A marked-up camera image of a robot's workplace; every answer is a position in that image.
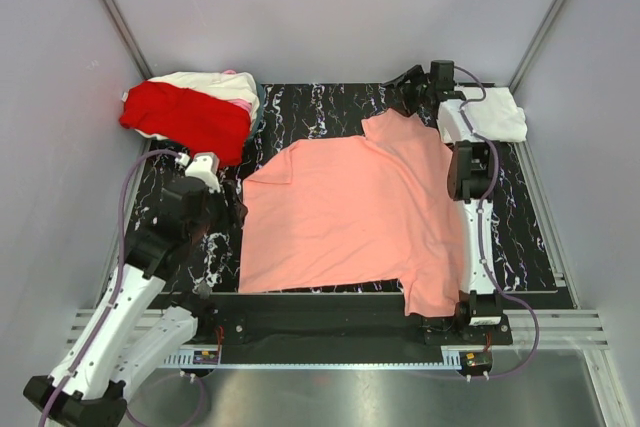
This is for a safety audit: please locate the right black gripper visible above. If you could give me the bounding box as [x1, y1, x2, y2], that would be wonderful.
[380, 64, 433, 117]

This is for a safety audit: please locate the salmon pink t-shirt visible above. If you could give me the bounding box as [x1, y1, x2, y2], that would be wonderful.
[239, 110, 465, 317]

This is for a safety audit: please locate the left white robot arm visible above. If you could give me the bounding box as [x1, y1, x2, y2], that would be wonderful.
[23, 177, 246, 426]

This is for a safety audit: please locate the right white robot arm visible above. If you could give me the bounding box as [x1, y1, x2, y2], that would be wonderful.
[383, 60, 503, 344]

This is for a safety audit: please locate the folded white t-shirt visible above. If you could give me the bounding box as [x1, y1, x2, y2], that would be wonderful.
[458, 87, 528, 143]

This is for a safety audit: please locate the red t-shirt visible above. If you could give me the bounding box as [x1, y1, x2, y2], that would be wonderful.
[119, 81, 251, 167]

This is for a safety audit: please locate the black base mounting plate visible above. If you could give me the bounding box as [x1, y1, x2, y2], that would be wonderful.
[178, 293, 513, 366]

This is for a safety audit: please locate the cream white t-shirt in pile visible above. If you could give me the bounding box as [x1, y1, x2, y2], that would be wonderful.
[139, 72, 266, 142]

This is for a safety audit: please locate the left small circuit board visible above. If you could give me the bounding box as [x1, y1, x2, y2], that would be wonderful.
[193, 350, 220, 365]

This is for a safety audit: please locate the small circuit board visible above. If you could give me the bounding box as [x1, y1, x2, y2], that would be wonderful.
[463, 350, 493, 367]
[193, 350, 220, 365]

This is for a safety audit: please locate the right small circuit board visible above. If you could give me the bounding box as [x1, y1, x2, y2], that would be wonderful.
[463, 350, 493, 367]

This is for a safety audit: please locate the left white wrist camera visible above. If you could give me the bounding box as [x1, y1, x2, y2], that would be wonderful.
[175, 152, 221, 193]

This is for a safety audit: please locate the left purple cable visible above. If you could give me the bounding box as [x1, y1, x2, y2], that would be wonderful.
[37, 148, 209, 427]

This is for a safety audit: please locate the aluminium rail frame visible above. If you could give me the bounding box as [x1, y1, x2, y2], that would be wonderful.
[47, 306, 626, 427]

